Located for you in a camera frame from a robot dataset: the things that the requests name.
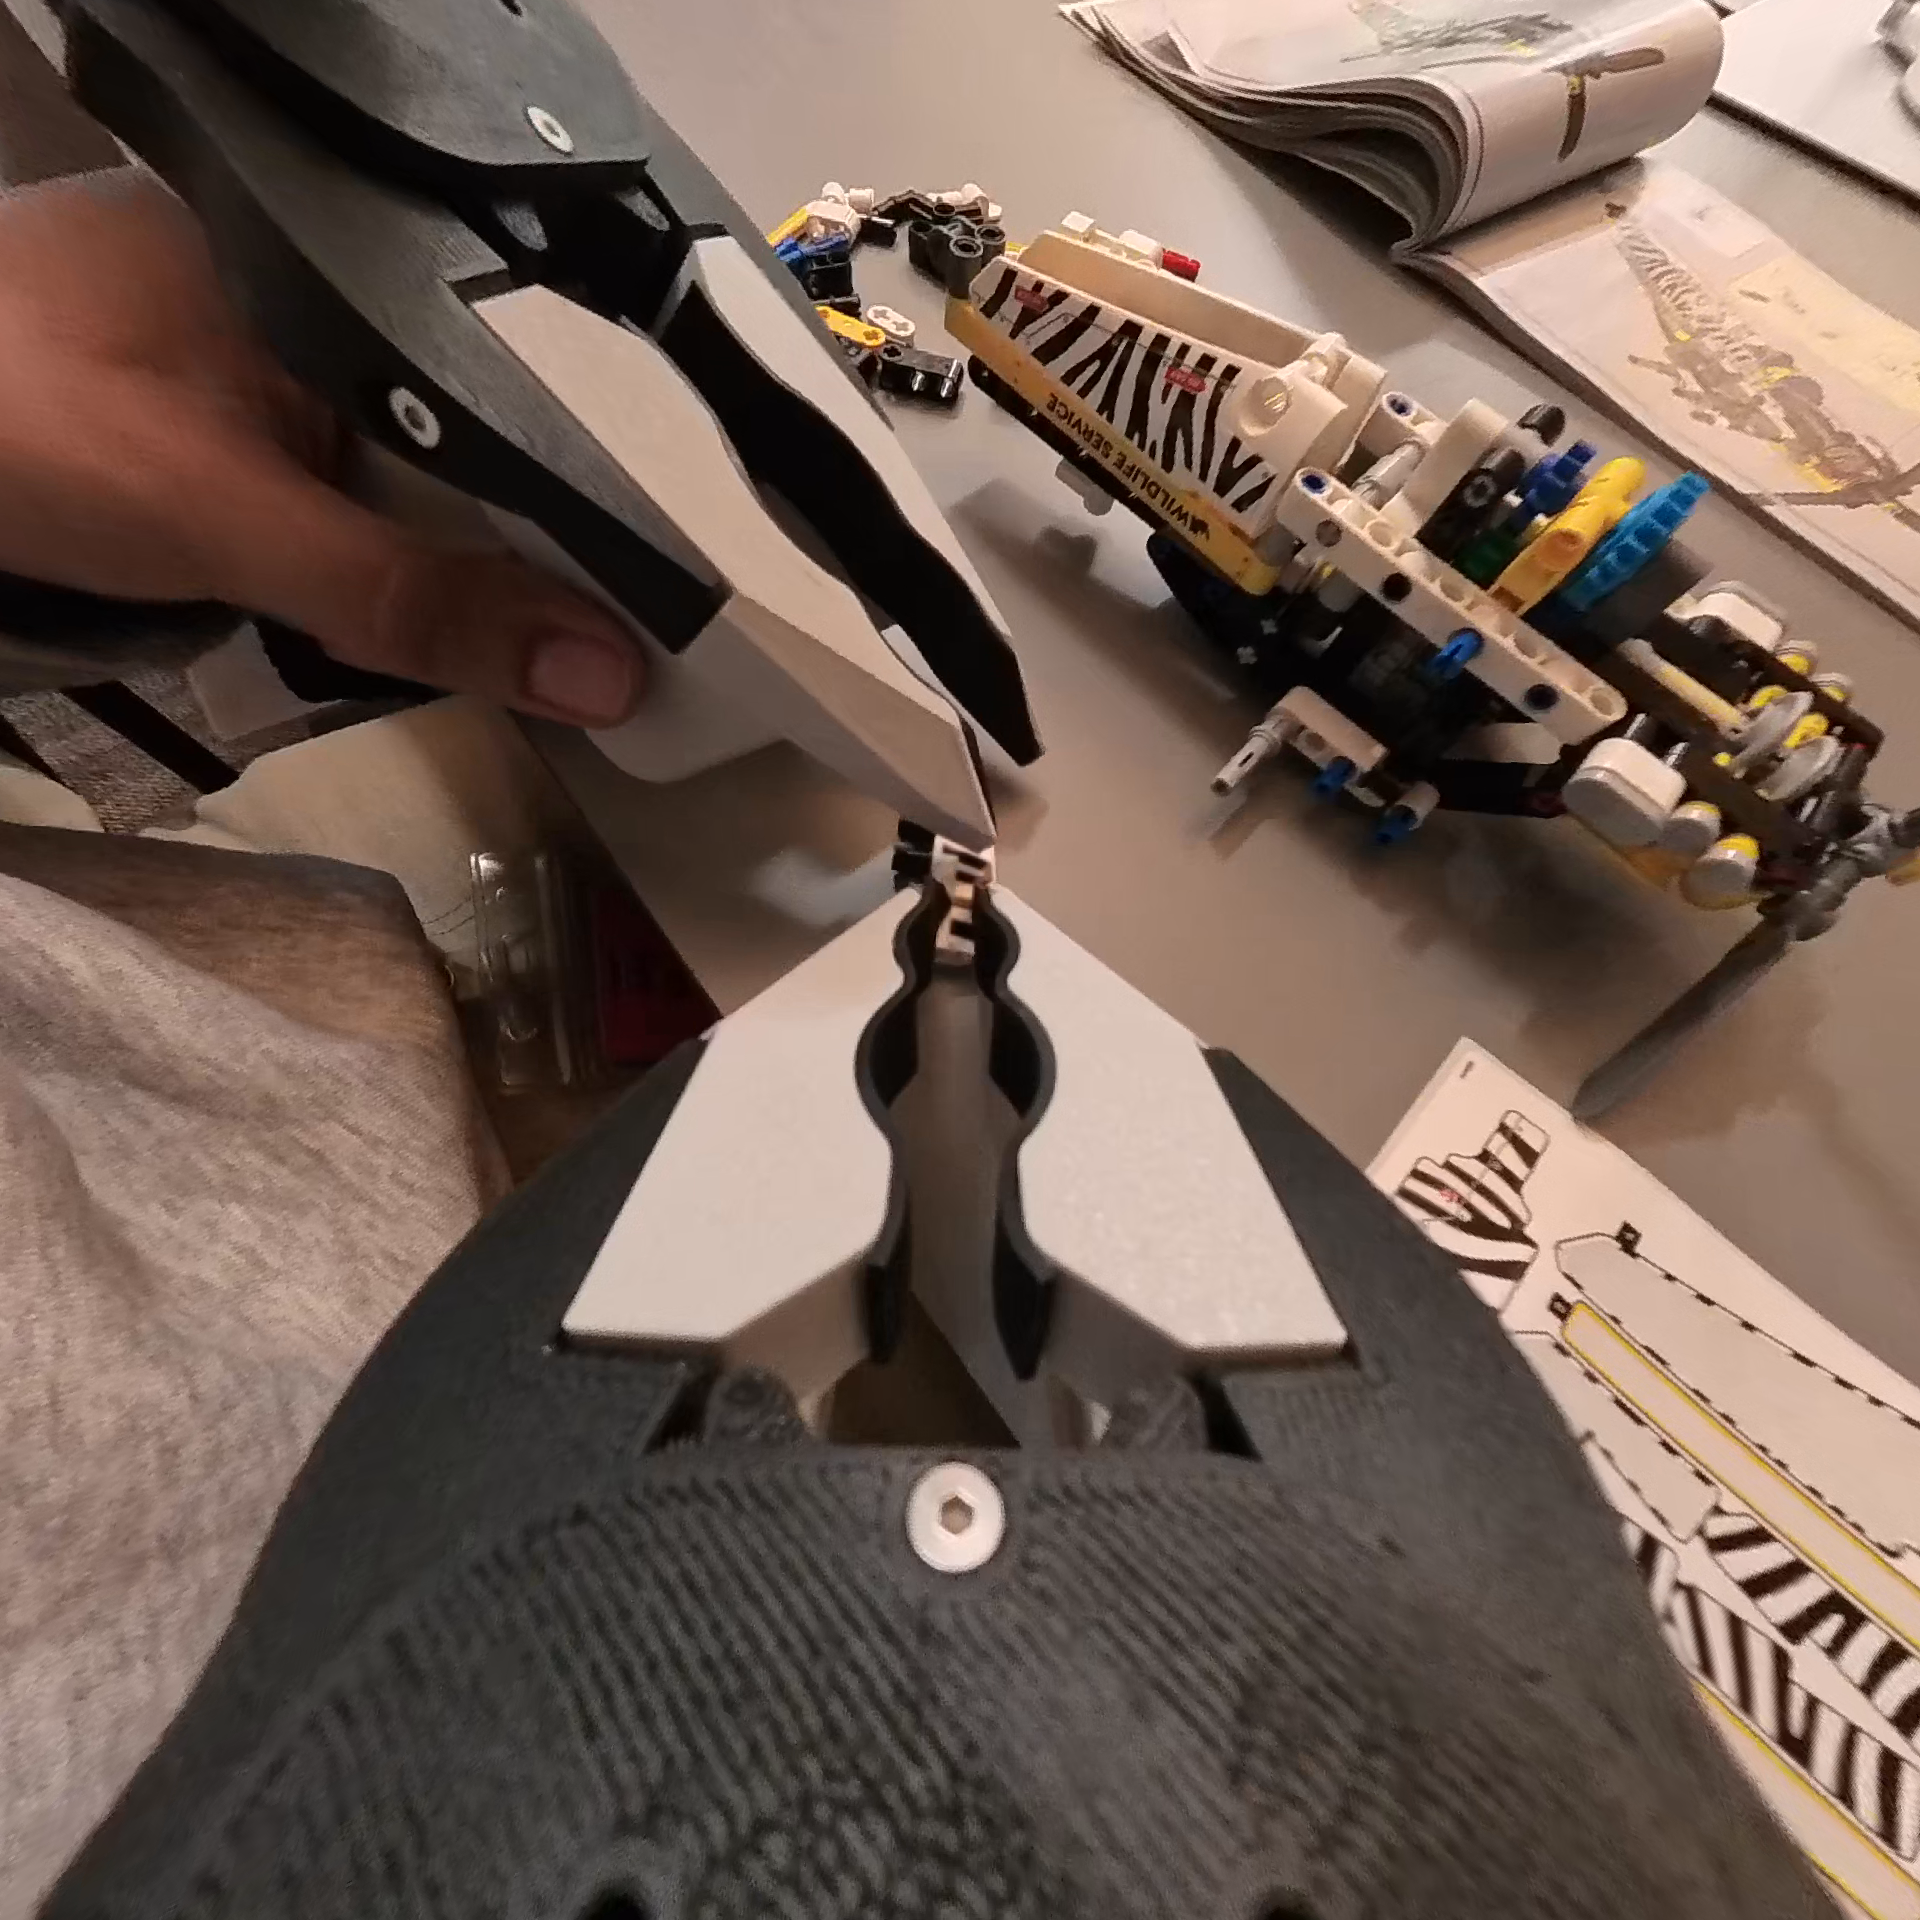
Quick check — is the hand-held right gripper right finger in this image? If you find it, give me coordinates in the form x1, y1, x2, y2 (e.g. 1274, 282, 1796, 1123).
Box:
958, 891, 1351, 1445

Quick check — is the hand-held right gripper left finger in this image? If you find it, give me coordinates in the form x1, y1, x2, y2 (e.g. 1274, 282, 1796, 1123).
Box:
556, 884, 949, 1426

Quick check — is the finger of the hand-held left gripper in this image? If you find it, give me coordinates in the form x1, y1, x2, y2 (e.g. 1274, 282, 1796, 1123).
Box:
651, 233, 1047, 769
477, 293, 1000, 846

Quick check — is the small zebra striped sticker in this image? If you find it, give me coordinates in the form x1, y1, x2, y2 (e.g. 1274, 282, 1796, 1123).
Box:
897, 827, 1001, 963

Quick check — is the zebra striped lego helicopter model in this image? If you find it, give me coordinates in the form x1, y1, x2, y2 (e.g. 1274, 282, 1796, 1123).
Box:
946, 209, 1920, 1123

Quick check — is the pile of loose lego pieces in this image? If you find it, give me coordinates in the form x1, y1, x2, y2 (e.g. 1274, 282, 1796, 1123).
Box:
765, 176, 1009, 402

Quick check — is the person's left hand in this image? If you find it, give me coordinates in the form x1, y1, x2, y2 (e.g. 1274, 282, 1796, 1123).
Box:
0, 180, 649, 729

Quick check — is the clear plastic bag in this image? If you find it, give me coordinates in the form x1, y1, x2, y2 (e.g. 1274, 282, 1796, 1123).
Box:
435, 841, 725, 1099

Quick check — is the zebra sticker sheet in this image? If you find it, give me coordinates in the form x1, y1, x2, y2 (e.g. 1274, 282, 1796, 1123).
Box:
1366, 1035, 1920, 1920

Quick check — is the open instruction booklet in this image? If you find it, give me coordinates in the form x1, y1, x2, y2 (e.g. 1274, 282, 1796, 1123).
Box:
1063, 0, 1920, 633

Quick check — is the flat grey stand base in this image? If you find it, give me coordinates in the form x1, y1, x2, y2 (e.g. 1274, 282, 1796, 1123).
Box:
1710, 0, 1920, 201

